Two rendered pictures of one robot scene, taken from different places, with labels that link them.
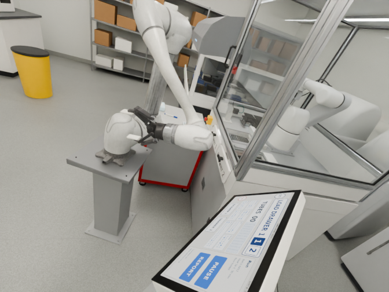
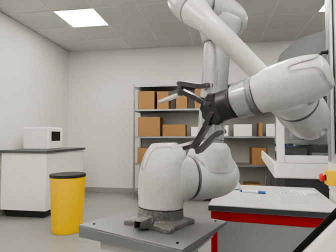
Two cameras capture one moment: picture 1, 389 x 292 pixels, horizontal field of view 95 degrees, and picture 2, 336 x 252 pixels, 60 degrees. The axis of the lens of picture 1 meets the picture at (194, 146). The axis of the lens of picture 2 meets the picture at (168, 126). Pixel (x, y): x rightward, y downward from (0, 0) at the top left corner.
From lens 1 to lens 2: 0.51 m
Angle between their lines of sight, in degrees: 44
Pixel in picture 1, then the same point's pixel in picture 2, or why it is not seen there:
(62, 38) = (102, 170)
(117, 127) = (158, 154)
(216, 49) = not seen: hidden behind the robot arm
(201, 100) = (303, 166)
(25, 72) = (58, 199)
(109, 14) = (153, 127)
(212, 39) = not seen: hidden behind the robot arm
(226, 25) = (302, 48)
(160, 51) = (204, 12)
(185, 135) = (270, 72)
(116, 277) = not seen: outside the picture
